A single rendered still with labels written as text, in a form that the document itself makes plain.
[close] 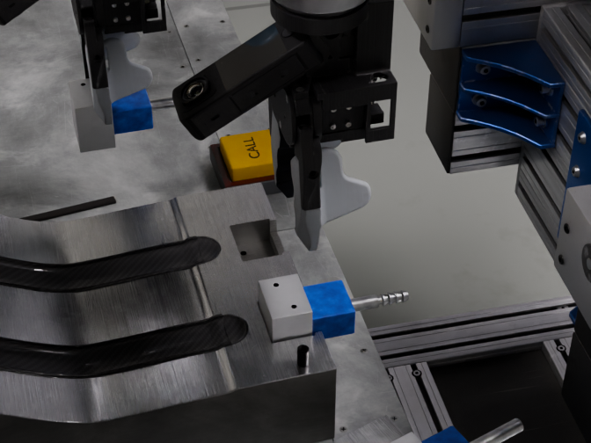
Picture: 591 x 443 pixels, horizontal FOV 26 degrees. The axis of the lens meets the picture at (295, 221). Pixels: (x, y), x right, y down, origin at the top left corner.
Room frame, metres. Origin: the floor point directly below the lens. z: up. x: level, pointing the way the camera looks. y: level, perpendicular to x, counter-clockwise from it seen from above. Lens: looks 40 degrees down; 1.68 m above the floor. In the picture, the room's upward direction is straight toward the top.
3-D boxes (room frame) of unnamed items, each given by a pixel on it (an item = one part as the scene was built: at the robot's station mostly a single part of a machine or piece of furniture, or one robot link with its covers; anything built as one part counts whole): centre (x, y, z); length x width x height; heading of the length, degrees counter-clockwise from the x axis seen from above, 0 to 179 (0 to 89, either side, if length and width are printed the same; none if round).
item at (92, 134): (1.06, 0.16, 0.93); 0.13 x 0.05 x 0.05; 105
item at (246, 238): (0.90, 0.03, 0.87); 0.05 x 0.05 x 0.04; 15
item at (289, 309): (0.81, -0.04, 0.89); 0.13 x 0.05 x 0.05; 105
